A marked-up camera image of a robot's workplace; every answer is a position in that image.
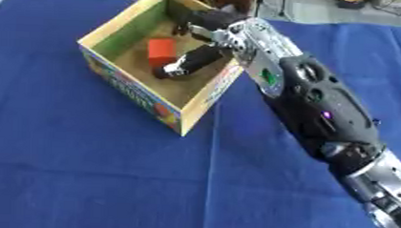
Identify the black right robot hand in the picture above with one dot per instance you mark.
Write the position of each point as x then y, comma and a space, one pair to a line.
197, 59

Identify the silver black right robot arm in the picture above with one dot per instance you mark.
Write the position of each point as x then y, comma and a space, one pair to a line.
321, 110

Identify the tan cardboard box green inside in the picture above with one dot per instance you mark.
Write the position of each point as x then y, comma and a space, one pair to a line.
196, 106

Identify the red rectangular block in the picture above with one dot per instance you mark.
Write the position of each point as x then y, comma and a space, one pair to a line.
160, 50

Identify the black tripod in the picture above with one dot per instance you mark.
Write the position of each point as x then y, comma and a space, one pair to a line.
260, 3

